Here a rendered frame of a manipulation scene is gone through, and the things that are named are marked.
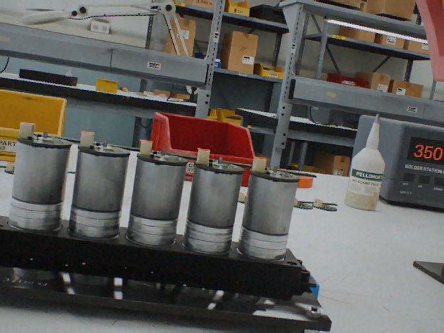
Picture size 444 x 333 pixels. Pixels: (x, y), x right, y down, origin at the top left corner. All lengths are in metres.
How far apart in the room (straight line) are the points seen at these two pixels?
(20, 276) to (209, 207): 0.09
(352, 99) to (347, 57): 2.43
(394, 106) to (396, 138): 2.42
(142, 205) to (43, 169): 0.05
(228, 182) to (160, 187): 0.03
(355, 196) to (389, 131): 0.11
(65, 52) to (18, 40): 0.20
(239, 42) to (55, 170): 4.22
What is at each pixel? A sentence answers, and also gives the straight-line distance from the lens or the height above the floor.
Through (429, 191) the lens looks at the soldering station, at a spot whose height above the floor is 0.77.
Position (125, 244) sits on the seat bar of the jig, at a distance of 0.25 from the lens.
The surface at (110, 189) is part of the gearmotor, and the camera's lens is 0.25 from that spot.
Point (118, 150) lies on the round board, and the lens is 0.26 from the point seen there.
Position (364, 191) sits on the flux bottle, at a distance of 0.57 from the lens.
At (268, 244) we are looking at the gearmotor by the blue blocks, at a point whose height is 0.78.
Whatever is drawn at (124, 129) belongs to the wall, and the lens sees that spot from 4.70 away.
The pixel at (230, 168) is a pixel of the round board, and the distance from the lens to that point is 0.25.
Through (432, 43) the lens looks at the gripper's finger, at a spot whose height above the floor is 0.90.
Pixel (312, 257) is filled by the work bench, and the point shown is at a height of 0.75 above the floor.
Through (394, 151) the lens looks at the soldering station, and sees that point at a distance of 0.63.
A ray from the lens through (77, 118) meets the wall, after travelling 4.66.
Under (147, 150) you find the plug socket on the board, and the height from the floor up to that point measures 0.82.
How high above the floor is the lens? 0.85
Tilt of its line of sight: 8 degrees down
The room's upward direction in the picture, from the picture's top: 9 degrees clockwise
